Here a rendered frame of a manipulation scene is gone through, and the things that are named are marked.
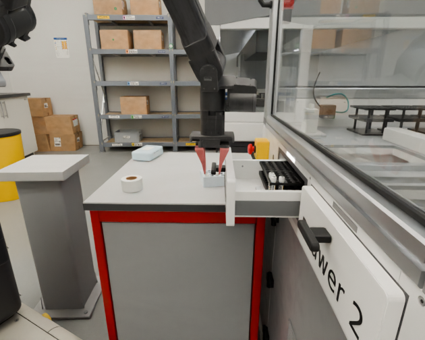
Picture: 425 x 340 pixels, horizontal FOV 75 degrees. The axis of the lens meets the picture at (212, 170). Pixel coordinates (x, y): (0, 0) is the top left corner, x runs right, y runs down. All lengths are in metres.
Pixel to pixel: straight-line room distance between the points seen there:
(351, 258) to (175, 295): 0.79
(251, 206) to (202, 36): 0.35
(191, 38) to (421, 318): 0.52
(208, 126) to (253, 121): 0.89
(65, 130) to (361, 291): 4.93
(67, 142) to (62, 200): 3.76
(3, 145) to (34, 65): 2.67
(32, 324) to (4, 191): 2.13
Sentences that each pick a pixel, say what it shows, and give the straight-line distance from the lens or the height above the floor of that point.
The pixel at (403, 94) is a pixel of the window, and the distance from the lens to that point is 0.37.
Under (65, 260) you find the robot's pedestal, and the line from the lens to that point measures 1.55.
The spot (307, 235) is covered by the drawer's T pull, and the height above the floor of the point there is 0.91.
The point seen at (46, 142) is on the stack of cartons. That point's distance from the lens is 5.26.
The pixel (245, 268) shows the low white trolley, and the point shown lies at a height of 0.52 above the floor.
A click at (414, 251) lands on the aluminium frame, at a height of 0.98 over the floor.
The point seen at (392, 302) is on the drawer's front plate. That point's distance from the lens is 0.34.
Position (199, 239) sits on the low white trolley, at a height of 0.62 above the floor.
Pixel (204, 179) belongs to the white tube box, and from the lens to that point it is 0.97.
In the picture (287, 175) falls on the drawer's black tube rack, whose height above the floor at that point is 0.90.
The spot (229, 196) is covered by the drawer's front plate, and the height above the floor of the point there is 0.89.
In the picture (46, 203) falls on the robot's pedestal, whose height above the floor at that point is 0.60.
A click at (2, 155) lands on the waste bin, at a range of 3.19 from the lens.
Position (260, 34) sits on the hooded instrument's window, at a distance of 1.52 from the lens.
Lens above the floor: 1.12
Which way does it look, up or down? 18 degrees down
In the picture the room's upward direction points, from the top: straight up
